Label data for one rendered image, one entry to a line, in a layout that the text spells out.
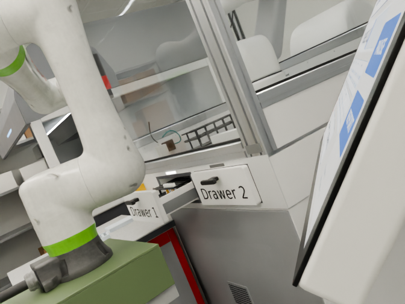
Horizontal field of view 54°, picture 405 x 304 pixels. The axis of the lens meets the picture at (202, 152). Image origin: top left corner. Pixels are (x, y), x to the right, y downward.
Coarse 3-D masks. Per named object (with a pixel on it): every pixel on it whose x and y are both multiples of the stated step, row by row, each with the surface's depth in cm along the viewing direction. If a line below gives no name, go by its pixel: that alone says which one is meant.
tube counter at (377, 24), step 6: (390, 6) 36; (384, 12) 40; (378, 18) 45; (384, 18) 37; (372, 24) 52; (378, 24) 41; (372, 30) 47; (378, 30) 38; (372, 36) 43; (366, 42) 50; (372, 42) 40; (366, 48) 45; (372, 48) 37
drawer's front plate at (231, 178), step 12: (228, 168) 109; (240, 168) 104; (228, 180) 111; (240, 180) 106; (252, 180) 104; (204, 192) 125; (216, 192) 119; (228, 192) 113; (240, 192) 108; (252, 192) 104; (204, 204) 128; (216, 204) 121; (228, 204) 116; (240, 204) 110; (252, 204) 106
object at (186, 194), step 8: (192, 184) 133; (176, 192) 130; (184, 192) 131; (192, 192) 132; (168, 200) 128; (176, 200) 129; (184, 200) 131; (192, 200) 132; (168, 208) 127; (176, 208) 129
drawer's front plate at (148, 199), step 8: (136, 192) 135; (144, 192) 129; (152, 192) 124; (128, 200) 144; (144, 200) 131; (152, 200) 125; (160, 200) 125; (128, 208) 148; (136, 208) 141; (144, 208) 134; (160, 208) 124; (136, 216) 144; (144, 216) 137; (152, 216) 131; (160, 216) 125
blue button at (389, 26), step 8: (392, 24) 28; (384, 32) 32; (392, 32) 26; (384, 40) 29; (376, 48) 33; (384, 48) 27; (376, 56) 31; (368, 64) 35; (376, 64) 29; (368, 72) 32; (376, 72) 26
